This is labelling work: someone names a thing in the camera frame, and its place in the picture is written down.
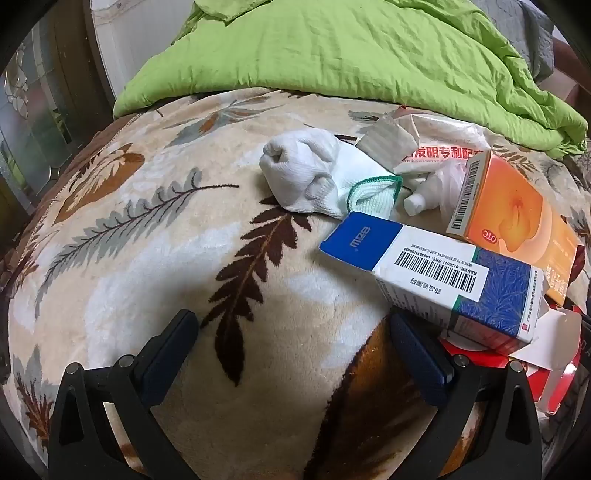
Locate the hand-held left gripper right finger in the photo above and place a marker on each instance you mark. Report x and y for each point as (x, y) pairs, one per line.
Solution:
(420, 360)

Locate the clear plastic bag red print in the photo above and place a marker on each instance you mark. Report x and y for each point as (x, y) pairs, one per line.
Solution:
(443, 134)

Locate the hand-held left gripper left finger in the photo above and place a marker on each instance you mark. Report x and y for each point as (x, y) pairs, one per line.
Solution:
(171, 355)

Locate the orange medicine box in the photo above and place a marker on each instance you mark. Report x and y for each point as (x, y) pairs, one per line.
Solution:
(508, 207)

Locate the leaf-print blanket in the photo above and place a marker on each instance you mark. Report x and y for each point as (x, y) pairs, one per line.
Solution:
(138, 254)

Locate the brown striped bolster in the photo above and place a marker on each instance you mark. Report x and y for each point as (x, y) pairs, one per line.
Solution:
(565, 64)

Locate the small white bottle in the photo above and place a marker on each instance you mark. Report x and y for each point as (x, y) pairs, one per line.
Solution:
(415, 201)

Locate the grey folded packet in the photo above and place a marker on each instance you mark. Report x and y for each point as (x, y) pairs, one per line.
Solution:
(385, 138)

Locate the glass panel door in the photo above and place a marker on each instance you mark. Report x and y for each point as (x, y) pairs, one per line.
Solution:
(32, 115)

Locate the white work glove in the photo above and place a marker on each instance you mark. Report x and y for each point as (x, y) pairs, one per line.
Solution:
(300, 170)

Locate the grey quilted pillow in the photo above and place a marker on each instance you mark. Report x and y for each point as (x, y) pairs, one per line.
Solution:
(531, 37)

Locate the red white open carton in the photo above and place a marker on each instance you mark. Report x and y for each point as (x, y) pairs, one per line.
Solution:
(549, 337)

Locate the blue white medicine box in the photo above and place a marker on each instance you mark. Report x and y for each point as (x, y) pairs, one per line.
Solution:
(415, 263)

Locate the green quilt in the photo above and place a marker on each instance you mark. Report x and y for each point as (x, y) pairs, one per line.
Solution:
(323, 46)

